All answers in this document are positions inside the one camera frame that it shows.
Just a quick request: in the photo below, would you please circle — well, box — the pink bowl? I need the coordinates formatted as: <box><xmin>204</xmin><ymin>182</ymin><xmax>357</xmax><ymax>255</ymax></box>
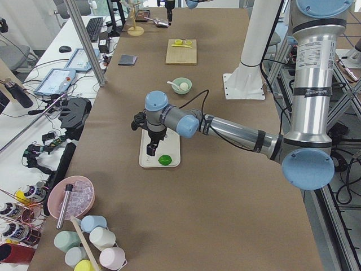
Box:
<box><xmin>47</xmin><ymin>176</ymin><xmax>95</xmax><ymax>220</ymax></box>

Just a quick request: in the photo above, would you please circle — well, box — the green cup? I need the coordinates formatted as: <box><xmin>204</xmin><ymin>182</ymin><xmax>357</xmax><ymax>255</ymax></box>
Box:
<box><xmin>54</xmin><ymin>231</ymin><xmax>81</xmax><ymax>253</ymax></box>

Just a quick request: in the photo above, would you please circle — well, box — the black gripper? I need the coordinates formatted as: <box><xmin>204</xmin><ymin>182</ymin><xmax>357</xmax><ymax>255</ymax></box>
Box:
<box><xmin>131</xmin><ymin>111</ymin><xmax>166</xmax><ymax>156</ymax></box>
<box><xmin>165</xmin><ymin>0</ymin><xmax>174</xmax><ymax>25</ymax></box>

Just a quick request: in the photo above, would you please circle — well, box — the wooden mug tree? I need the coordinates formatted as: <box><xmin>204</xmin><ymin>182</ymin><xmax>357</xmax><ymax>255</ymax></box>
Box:
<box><xmin>124</xmin><ymin>1</ymin><xmax>144</xmax><ymax>37</ymax></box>

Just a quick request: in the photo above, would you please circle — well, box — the shiny metal scoop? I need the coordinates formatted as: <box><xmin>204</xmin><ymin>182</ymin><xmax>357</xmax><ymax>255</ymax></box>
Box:
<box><xmin>145</xmin><ymin>17</ymin><xmax>169</xmax><ymax>28</ymax></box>

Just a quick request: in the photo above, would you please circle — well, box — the black water bottle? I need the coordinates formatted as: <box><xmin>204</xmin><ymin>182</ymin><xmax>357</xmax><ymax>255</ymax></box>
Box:
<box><xmin>2</xmin><ymin>78</ymin><xmax>33</xmax><ymax>108</ymax></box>

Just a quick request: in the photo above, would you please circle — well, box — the yellow cup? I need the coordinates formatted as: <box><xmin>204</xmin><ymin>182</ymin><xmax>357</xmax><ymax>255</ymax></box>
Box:
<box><xmin>74</xmin><ymin>260</ymin><xmax>95</xmax><ymax>271</ymax></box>

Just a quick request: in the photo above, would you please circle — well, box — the white ceramic spoon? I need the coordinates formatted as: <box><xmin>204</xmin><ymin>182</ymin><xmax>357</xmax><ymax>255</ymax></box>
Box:
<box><xmin>166</xmin><ymin>81</ymin><xmax>180</xmax><ymax>89</ymax></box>

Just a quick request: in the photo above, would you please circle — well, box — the metal muddler tool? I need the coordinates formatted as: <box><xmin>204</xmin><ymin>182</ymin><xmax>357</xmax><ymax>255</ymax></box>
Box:
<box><xmin>56</xmin><ymin>184</ymin><xmax>74</xmax><ymax>230</ymax></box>

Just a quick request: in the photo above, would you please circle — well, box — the white cup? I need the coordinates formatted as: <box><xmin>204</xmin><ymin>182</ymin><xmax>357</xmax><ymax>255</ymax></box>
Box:
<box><xmin>89</xmin><ymin>227</ymin><xmax>116</xmax><ymax>251</ymax></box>

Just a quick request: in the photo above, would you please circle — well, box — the grey folded cloth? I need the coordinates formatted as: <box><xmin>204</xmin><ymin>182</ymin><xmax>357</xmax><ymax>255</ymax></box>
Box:
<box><xmin>118</xmin><ymin>54</ymin><xmax>138</xmax><ymax>66</ymax></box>

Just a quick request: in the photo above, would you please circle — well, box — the green lime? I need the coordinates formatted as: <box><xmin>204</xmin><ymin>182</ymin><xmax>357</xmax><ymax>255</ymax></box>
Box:
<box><xmin>158</xmin><ymin>154</ymin><xmax>173</xmax><ymax>166</ymax></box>

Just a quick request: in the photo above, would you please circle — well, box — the aluminium frame post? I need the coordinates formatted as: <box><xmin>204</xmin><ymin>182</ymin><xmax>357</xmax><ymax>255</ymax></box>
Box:
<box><xmin>64</xmin><ymin>0</ymin><xmax>105</xmax><ymax>87</ymax></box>

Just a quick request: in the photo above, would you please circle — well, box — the yellow plastic knife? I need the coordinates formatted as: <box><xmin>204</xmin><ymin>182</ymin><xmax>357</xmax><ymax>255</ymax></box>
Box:
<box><xmin>171</xmin><ymin>43</ymin><xmax>192</xmax><ymax>49</ymax></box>

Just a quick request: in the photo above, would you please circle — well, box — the upper teach pendant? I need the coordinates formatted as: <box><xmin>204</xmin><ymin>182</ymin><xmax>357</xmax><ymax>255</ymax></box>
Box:
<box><xmin>34</xmin><ymin>68</ymin><xmax>76</xmax><ymax>96</ymax></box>

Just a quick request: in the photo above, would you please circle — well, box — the black keyboard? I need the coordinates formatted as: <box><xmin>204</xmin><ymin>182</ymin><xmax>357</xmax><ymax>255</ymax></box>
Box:
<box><xmin>86</xmin><ymin>17</ymin><xmax>103</xmax><ymax>42</ymax></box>

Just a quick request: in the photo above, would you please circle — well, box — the wooden cup rack stick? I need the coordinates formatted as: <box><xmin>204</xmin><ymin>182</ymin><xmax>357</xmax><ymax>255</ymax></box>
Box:
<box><xmin>71</xmin><ymin>216</ymin><xmax>101</xmax><ymax>271</ymax></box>

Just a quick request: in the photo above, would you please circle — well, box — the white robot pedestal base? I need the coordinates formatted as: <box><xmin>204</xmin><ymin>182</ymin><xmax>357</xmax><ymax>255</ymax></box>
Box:
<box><xmin>223</xmin><ymin>0</ymin><xmax>283</xmax><ymax>100</ymax></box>

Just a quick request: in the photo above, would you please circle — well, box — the cream rabbit tray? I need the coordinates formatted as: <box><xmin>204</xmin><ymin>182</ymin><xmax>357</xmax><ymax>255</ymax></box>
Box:
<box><xmin>139</xmin><ymin>129</ymin><xmax>181</xmax><ymax>168</ymax></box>

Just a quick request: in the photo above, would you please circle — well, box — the light green bowl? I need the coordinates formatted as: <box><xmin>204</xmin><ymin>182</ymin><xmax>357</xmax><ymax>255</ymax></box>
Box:
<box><xmin>172</xmin><ymin>77</ymin><xmax>192</xmax><ymax>95</ymax></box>

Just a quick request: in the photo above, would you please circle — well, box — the bamboo cutting board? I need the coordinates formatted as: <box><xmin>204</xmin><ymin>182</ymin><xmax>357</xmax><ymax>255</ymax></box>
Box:
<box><xmin>165</xmin><ymin>39</ymin><xmax>197</xmax><ymax>65</ymax></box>

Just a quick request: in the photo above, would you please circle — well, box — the grey blue cup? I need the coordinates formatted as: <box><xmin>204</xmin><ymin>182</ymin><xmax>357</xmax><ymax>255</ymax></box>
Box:
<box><xmin>64</xmin><ymin>247</ymin><xmax>88</xmax><ymax>268</ymax></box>

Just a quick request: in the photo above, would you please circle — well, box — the black computer mouse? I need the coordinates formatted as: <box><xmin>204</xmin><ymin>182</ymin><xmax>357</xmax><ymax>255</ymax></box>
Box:
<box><xmin>59</xmin><ymin>45</ymin><xmax>72</xmax><ymax>53</ymax></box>

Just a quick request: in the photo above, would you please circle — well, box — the pink cup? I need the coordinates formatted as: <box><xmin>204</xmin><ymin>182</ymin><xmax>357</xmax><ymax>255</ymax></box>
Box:
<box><xmin>99</xmin><ymin>247</ymin><xmax>126</xmax><ymax>270</ymax></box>

